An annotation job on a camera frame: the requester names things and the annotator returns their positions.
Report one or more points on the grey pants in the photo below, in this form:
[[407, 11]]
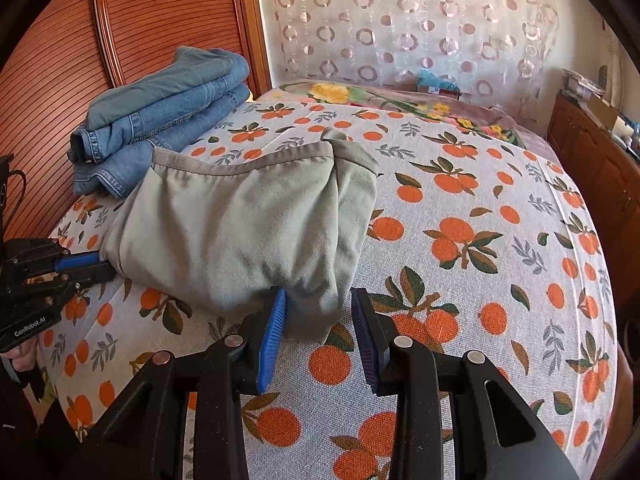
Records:
[[225, 230]]

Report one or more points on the person's dark clothing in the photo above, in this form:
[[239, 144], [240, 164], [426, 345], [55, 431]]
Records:
[[30, 435]]

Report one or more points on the stack of papers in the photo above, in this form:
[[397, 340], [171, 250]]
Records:
[[580, 82]]

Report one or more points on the slatted wooden headboard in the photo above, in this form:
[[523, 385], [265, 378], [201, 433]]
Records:
[[125, 20]]

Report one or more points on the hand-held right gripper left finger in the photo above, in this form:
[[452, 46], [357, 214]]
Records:
[[270, 340]]

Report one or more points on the beige curtain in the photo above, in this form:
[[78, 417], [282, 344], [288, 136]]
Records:
[[610, 55]]

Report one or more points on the person's left hand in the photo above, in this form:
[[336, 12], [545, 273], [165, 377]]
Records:
[[20, 357]]

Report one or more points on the folded blue jeans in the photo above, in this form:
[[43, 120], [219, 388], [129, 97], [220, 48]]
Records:
[[120, 165], [175, 85]]

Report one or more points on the sheer circle pattern curtain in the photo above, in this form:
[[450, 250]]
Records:
[[400, 20]]

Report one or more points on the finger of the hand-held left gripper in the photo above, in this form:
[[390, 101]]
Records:
[[95, 274], [80, 261]]

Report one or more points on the cardboard box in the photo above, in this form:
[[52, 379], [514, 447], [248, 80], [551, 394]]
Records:
[[602, 112]]

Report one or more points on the wooden cabinet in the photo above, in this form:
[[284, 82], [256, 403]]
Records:
[[590, 160]]

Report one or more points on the pink floral blanket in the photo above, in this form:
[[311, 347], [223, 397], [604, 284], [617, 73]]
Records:
[[380, 97]]

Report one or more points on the orange print bed sheet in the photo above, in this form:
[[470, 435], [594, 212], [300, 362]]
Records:
[[475, 270]]

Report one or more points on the teal cloth item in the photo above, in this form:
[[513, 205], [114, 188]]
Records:
[[435, 79]]

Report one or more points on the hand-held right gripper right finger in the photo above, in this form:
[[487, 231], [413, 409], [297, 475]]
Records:
[[367, 342]]

